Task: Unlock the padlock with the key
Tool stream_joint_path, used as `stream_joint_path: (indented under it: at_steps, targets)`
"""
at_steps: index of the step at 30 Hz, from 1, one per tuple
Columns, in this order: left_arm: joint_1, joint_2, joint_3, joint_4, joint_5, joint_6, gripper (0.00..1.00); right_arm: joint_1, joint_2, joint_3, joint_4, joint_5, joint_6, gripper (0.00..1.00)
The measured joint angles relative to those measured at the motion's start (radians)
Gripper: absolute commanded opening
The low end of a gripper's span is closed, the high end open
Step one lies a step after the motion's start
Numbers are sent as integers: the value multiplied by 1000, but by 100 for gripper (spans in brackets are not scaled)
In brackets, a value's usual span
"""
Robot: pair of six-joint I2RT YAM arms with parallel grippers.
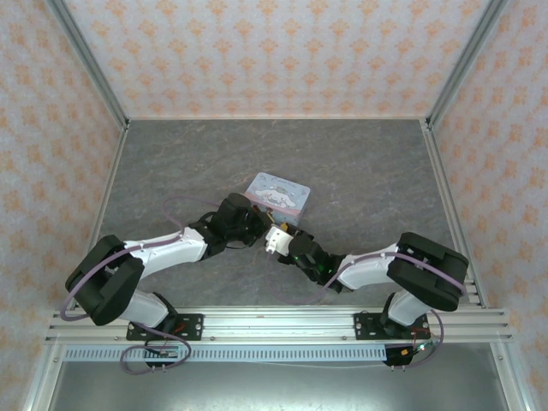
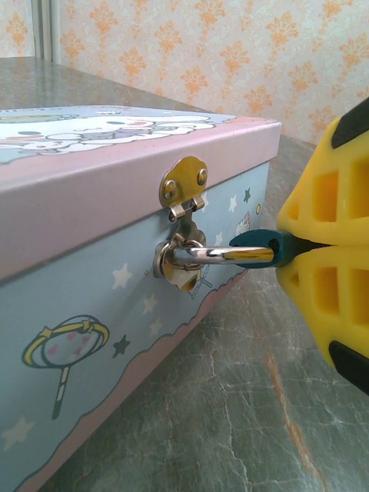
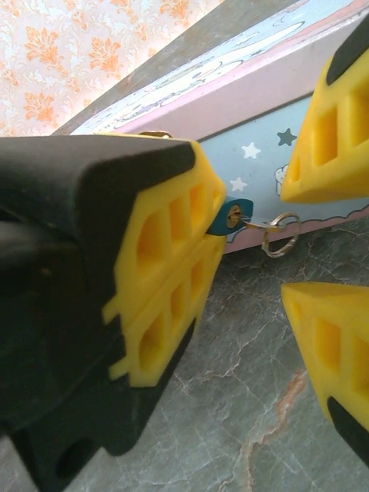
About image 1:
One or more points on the aluminium frame post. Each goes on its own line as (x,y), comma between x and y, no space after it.
(464,64)
(92,68)

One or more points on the small circuit board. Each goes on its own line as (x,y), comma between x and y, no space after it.
(417,347)
(164,352)

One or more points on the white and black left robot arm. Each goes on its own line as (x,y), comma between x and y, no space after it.
(171,250)

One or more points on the aluminium table side rail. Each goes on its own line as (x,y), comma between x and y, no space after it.
(449,205)

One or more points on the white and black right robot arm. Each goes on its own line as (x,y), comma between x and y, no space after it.
(372,269)

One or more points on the aluminium frame cross rail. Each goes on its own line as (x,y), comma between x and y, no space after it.
(278,325)

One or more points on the pale blue cartoon tin box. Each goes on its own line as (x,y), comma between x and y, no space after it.
(278,190)

